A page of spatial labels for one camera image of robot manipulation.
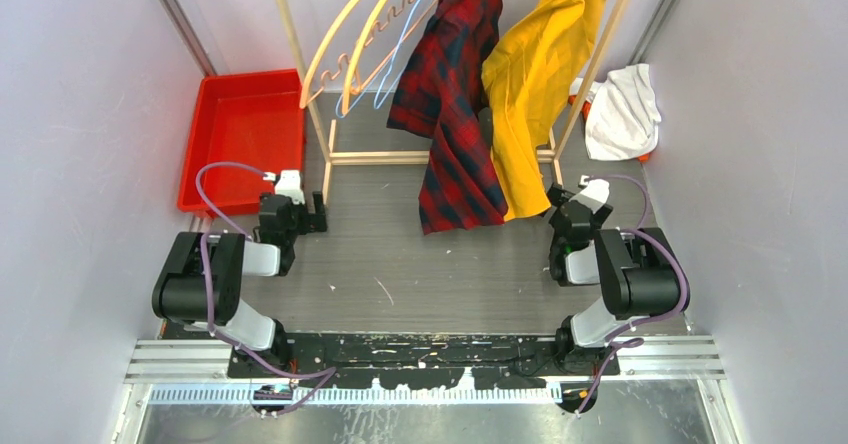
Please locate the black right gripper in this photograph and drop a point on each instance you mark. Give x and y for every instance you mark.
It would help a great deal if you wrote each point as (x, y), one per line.
(558, 195)

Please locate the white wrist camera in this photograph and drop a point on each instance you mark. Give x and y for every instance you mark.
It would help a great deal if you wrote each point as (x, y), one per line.
(287, 183)
(593, 194)

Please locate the red plastic bin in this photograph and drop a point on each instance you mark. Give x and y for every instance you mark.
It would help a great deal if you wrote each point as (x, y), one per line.
(249, 118)

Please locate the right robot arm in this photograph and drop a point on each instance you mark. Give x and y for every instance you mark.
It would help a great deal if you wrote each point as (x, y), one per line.
(635, 271)

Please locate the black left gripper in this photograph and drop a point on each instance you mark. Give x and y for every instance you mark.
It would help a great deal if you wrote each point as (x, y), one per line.
(313, 221)

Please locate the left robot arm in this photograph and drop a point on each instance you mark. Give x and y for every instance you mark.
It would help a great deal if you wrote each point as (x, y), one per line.
(201, 280)

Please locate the red plaid garment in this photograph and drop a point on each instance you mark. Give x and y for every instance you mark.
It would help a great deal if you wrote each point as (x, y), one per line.
(439, 96)

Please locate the aluminium rail frame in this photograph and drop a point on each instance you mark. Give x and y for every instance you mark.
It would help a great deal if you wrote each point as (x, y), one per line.
(184, 371)

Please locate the wooden clothes rack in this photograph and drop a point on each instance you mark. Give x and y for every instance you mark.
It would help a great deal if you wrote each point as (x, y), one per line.
(550, 155)

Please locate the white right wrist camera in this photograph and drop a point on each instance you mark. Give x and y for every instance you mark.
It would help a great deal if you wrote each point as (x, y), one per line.
(593, 194)

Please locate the light blue wire hanger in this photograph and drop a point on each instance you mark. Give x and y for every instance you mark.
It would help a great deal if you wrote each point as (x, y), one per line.
(371, 68)

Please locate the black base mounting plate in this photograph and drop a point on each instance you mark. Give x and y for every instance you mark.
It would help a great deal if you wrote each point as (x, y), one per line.
(437, 361)

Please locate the orange plastic hanger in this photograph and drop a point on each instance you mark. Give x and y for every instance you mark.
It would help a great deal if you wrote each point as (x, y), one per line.
(323, 71)

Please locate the white cloth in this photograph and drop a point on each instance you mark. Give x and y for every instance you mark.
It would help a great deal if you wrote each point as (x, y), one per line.
(623, 118)

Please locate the yellow pleated skirt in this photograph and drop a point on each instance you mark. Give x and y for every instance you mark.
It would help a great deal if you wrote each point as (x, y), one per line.
(527, 80)

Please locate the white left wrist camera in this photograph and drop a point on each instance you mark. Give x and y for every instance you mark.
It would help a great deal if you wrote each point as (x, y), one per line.
(287, 183)

